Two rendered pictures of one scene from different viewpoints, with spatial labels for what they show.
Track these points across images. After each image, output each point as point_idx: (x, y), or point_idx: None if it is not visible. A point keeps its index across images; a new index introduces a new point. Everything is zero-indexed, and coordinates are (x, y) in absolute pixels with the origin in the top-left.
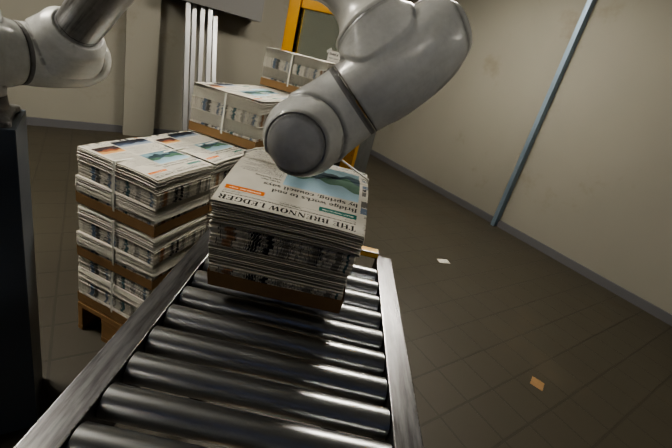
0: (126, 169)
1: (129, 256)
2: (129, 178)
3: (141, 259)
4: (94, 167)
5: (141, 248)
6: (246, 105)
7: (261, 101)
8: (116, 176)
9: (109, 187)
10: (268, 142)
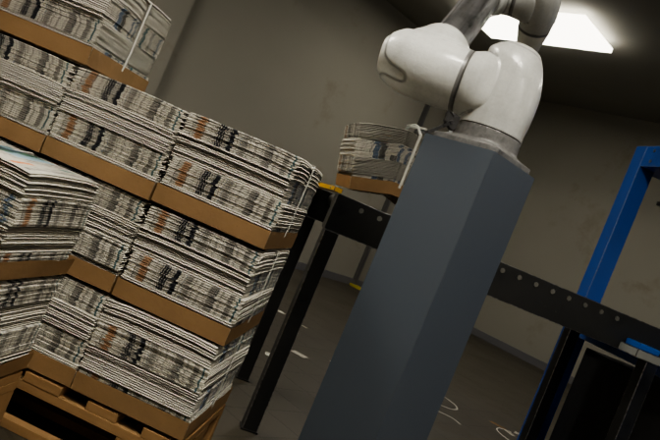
0: (315, 172)
1: (266, 292)
2: (311, 183)
3: (270, 287)
4: (298, 183)
5: (277, 271)
6: (158, 25)
7: (170, 20)
8: (305, 186)
9: (294, 205)
10: (521, 144)
